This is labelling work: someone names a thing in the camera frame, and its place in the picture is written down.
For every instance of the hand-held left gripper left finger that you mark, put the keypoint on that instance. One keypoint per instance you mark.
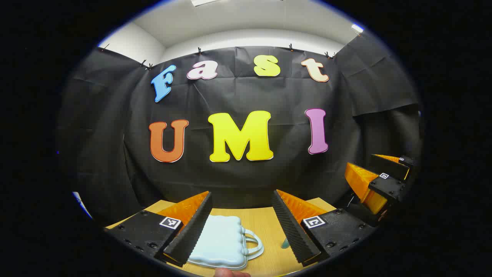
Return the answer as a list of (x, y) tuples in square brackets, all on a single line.
[(192, 234)]

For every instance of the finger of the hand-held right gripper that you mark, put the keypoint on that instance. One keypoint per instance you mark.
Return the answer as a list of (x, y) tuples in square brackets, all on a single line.
[(388, 166), (386, 188)]

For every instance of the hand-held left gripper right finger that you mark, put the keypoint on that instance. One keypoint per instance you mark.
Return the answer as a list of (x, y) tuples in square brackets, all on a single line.
[(292, 234)]

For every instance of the white and blue tube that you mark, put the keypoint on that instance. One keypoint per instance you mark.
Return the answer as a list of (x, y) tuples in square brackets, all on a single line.
[(285, 244)]

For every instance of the light blue suitcase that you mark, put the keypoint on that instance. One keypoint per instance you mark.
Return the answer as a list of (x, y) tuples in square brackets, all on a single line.
[(223, 238)]

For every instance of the ceiling light panel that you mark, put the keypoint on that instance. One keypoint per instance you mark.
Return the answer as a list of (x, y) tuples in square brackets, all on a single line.
[(203, 2), (357, 28)]

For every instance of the black backdrop cloth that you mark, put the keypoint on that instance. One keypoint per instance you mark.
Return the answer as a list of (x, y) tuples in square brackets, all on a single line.
[(230, 96)]

